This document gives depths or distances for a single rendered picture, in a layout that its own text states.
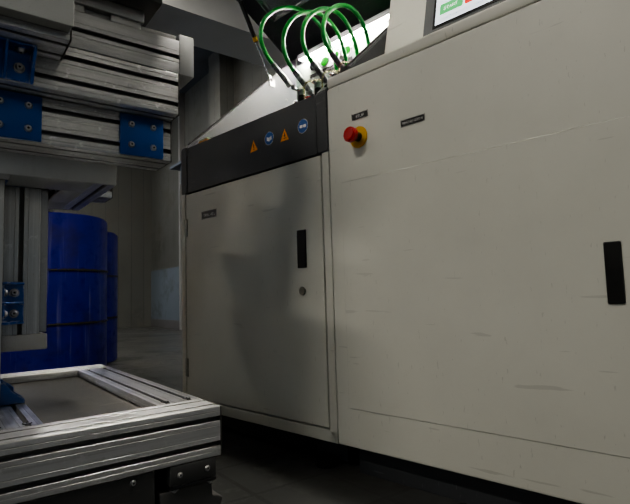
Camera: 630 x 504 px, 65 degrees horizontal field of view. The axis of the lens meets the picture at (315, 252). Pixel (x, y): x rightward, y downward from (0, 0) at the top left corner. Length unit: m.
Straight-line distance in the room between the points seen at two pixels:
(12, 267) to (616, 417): 1.17
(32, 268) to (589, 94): 1.14
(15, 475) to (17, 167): 0.57
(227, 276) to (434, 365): 0.74
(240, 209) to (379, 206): 0.52
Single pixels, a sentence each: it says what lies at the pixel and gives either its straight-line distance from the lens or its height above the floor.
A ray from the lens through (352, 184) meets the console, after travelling 1.21.
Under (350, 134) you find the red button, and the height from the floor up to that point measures 0.80.
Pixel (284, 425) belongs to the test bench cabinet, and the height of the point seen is 0.08.
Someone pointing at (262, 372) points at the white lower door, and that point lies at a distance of 1.44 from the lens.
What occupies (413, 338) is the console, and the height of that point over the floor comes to 0.33.
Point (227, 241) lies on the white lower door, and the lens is 1.56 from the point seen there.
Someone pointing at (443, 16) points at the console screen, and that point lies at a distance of 1.52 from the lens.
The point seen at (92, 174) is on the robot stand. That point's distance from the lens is 1.17.
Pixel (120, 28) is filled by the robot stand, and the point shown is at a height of 0.97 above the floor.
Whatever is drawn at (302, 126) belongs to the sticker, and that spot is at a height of 0.88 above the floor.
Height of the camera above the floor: 0.43
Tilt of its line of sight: 5 degrees up
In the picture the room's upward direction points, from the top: 2 degrees counter-clockwise
